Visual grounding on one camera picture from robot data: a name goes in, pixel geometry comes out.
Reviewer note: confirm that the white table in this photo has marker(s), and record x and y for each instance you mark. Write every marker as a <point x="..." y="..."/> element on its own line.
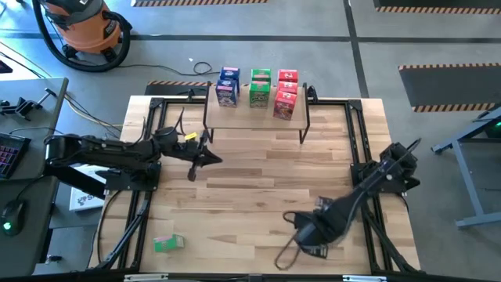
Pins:
<point x="15" y="68"/>

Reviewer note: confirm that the small black floor object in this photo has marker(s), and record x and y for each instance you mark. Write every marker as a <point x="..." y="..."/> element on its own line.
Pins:
<point x="53" y="259"/>

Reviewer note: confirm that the dark flat device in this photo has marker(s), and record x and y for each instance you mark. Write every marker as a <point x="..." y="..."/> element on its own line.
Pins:
<point x="4" y="66"/>

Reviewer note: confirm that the yellow tag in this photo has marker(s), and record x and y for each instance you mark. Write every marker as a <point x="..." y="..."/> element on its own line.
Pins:
<point x="191" y="136"/>

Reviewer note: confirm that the white printed box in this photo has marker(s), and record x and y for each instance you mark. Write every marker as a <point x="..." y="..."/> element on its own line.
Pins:
<point x="84" y="199"/>

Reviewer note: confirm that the green Apple Jacks cereal box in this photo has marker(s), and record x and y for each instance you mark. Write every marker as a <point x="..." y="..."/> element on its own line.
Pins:
<point x="261" y="74"/>
<point x="259" y="96"/>
<point x="168" y="243"/>

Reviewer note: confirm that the dark grey desk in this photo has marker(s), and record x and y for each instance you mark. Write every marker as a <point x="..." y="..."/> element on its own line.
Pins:
<point x="27" y="250"/>
<point x="43" y="117"/>

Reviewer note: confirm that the silver metal bracket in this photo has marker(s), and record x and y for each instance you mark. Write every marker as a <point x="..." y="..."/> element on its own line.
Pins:
<point x="364" y="278"/>
<point x="145" y="277"/>

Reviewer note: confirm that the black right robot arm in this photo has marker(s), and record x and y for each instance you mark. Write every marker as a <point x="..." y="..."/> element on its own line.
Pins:
<point x="372" y="182"/>

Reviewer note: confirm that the black desk leg beam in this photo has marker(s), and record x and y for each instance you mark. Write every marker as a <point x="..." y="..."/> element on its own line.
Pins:
<point x="70" y="178"/>

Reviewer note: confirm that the black desk clamp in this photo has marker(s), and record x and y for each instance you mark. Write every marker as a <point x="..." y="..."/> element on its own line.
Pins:
<point x="23" y="106"/>

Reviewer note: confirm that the black device green light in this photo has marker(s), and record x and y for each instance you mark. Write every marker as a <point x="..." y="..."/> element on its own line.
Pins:
<point x="496" y="129"/>

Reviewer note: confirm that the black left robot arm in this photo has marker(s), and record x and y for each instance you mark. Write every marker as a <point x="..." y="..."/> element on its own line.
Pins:
<point x="109" y="150"/>

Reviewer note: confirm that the black computer mouse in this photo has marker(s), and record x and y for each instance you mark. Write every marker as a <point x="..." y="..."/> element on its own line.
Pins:
<point x="12" y="217"/>

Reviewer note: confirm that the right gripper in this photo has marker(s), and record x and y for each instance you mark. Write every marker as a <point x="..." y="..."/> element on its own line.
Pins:
<point x="321" y="229"/>

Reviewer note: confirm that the black aluminium rig frame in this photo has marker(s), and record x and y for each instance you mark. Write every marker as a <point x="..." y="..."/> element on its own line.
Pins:
<point x="336" y="102"/>

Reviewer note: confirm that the black backlit keyboard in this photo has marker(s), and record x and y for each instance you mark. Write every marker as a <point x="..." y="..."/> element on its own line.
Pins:
<point x="11" y="154"/>

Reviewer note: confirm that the orange shop vacuum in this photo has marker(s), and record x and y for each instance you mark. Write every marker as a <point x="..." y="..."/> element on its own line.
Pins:
<point x="86" y="31"/>
<point x="88" y="69"/>

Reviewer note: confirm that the black hazard striped mat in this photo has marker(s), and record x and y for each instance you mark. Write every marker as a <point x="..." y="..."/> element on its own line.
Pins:
<point x="438" y="3"/>
<point x="195" y="2"/>
<point x="450" y="86"/>
<point x="164" y="89"/>

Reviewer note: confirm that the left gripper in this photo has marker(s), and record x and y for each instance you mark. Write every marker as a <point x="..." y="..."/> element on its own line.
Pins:
<point x="193" y="150"/>

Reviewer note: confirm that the wooden shelf black metal legs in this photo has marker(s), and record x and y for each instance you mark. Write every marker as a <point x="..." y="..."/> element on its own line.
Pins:
<point x="250" y="121"/>

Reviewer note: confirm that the grey metal table frame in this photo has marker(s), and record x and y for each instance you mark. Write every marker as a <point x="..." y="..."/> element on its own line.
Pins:
<point x="467" y="178"/>

